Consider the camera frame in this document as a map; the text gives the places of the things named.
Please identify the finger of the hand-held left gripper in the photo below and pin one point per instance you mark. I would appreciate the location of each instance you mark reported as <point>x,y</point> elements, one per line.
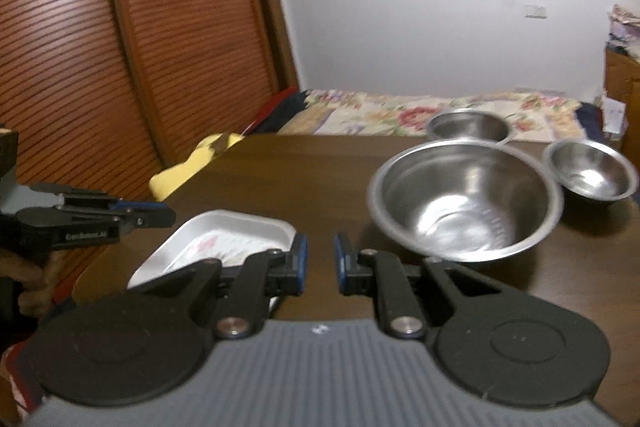
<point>150,219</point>
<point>90,199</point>

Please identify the small steel bowl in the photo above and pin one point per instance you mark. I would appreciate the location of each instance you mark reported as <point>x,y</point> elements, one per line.
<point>590,172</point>

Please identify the floral bed blanket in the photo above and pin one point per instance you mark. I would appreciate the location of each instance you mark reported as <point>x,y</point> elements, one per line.
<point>425,112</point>

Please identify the medium steel bowl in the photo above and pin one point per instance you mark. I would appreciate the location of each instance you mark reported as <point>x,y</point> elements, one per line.
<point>467,127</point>

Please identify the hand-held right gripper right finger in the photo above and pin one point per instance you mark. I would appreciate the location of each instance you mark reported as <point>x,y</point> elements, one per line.
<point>340,264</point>

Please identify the yellow cloth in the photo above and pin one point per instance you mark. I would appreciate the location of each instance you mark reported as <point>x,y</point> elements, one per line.
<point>180,172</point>

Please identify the louvered wooden wardrobe door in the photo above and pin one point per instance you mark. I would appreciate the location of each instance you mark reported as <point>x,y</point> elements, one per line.
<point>200,32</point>
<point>60,57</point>

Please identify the white cardboard box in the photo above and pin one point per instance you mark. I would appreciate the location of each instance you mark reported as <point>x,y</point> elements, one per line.
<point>614,114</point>

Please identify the person's left hand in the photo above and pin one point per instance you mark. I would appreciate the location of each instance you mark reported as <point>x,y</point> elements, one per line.
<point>42,282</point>

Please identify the red and navy cloth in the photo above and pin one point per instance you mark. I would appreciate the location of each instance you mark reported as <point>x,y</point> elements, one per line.
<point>272,112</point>

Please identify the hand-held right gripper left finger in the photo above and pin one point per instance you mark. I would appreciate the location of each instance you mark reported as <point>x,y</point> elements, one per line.
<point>300,257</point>

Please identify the large steel bowl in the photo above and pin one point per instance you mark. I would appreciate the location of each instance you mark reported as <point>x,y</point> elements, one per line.
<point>465,202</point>

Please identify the white wall switch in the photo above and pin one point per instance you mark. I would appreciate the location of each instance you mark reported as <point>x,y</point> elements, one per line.
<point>535,11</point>

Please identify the wooden cabinet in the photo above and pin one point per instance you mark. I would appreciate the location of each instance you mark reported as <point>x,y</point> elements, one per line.
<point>622,92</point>

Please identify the white floral rectangular plate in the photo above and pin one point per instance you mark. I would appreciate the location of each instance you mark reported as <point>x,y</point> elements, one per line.
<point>225,232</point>

